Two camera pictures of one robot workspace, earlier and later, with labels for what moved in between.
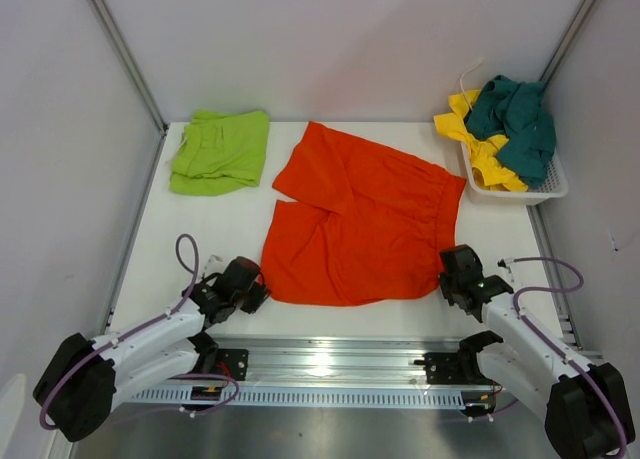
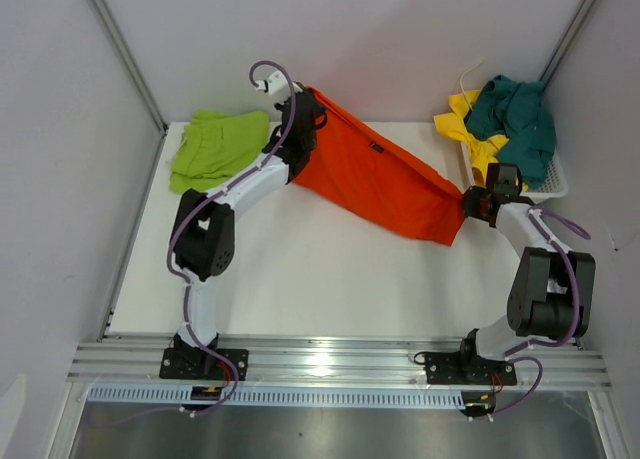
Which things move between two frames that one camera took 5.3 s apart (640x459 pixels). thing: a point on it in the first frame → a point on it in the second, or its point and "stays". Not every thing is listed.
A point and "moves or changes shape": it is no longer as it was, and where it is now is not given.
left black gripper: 259,295 → 316,107
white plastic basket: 554,186 stays
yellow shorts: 487,168 stays
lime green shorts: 221,152 stays
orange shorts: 381,237 moves or changes shape
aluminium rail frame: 327,365 stays
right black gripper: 445,286 → 471,197
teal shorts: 511,110 stays
